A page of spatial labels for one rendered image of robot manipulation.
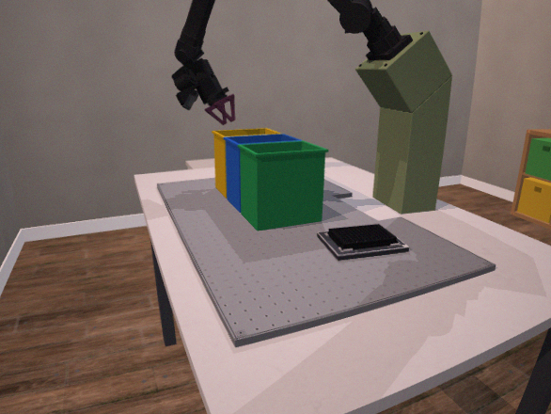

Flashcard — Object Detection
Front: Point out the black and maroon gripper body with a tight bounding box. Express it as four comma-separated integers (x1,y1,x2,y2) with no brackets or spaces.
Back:
202,74,229,106

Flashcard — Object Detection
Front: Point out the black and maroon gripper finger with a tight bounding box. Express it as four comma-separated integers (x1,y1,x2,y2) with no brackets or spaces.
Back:
213,94,235,122
204,103,227,125

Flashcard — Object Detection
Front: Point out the yellow open-top bin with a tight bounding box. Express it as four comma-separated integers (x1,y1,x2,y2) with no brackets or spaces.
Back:
213,128,281,198

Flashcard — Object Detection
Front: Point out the blue bin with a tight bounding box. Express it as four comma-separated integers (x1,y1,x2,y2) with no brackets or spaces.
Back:
225,134,303,213

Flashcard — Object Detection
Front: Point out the green bin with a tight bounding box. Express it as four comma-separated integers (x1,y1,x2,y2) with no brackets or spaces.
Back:
239,141,328,231

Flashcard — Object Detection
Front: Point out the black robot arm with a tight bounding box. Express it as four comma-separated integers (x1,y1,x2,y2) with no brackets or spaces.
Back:
172,0,413,110

